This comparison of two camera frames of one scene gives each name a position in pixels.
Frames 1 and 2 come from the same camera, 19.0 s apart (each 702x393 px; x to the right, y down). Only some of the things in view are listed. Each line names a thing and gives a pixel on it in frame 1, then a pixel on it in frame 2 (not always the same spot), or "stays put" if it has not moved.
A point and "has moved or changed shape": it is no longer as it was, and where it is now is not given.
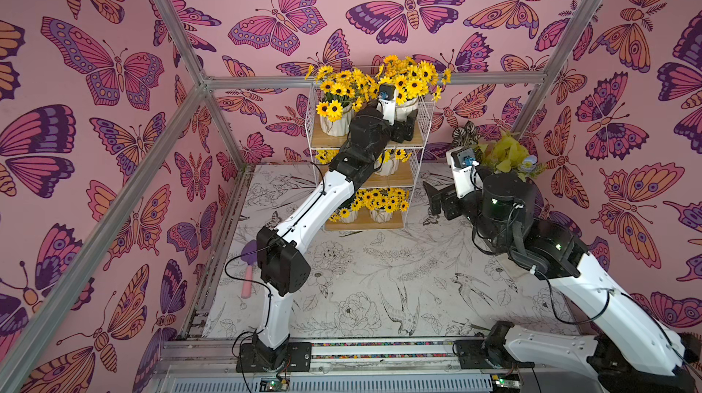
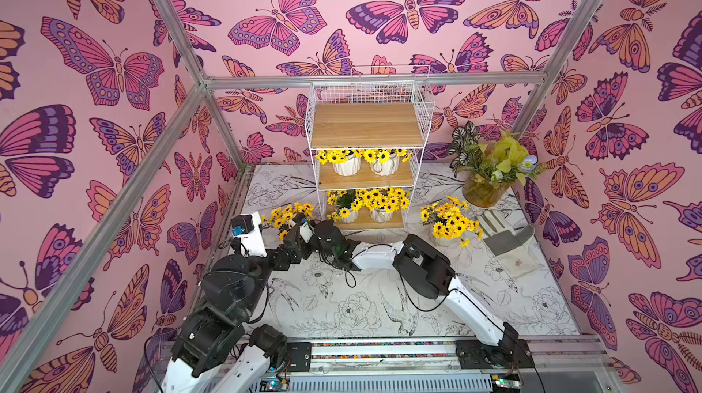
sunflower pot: (347, 215) stays put
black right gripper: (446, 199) → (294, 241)
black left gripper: (407, 131) → (281, 262)
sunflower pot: (342, 93) has moved or changed shape
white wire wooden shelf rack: (407, 109) stays put
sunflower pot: (382, 201) stays put
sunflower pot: (412, 79) → (451, 220)
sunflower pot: (388, 163) stays put
